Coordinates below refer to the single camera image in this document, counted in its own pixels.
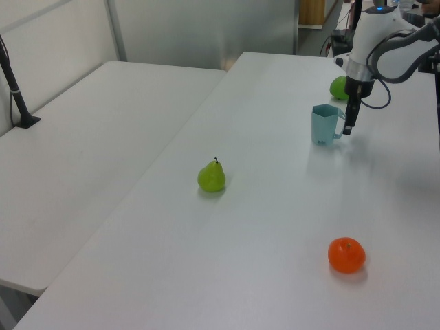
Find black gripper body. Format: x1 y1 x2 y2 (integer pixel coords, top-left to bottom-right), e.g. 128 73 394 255
344 75 375 104

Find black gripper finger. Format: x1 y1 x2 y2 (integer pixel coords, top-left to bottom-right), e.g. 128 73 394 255
343 98 361 136

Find light blue hexagonal mug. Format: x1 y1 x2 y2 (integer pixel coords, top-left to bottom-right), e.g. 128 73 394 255
311 104 351 146

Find green toy apple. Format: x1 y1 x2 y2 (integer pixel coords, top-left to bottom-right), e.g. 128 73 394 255
329 76 350 102

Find black equipment box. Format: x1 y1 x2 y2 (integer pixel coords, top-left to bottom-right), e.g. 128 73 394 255
329 29 355 56

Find black background pole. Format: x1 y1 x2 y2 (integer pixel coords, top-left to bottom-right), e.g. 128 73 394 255
349 0 362 35

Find wooden cabinet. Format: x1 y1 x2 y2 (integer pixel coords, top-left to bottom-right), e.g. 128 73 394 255
298 0 326 30

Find orange toy mandarin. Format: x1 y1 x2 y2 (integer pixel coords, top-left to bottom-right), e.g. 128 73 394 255
327 236 367 274

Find green toy pear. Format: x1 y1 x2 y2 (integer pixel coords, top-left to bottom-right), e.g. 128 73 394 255
197 157 227 193

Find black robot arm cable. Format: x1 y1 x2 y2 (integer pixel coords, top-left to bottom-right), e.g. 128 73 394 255
357 78 393 110

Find black clamp camera stand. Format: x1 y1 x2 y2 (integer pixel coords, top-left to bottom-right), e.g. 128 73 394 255
417 51 440 74

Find aluminium frame post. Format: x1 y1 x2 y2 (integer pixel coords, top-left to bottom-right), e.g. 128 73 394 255
105 0 129 63

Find black camera stand pole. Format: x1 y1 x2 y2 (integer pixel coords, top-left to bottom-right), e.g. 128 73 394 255
0 34 42 129

